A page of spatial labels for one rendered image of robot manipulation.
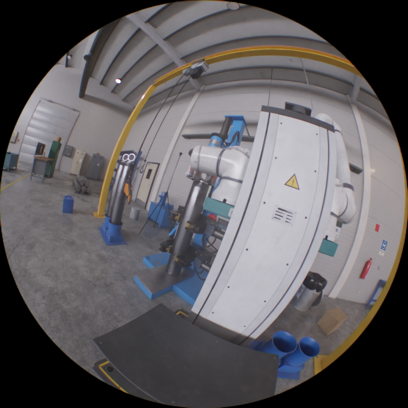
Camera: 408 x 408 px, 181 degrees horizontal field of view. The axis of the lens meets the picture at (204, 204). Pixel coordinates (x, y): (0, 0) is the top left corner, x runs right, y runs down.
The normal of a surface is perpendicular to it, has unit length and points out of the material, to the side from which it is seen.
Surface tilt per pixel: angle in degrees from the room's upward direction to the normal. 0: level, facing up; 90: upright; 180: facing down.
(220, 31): 173
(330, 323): 90
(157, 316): 0
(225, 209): 90
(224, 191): 68
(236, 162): 90
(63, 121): 90
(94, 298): 0
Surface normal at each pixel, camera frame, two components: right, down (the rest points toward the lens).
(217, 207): -0.41, -0.09
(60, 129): 0.80, 0.30
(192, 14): -0.37, 0.93
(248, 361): 0.32, -0.95
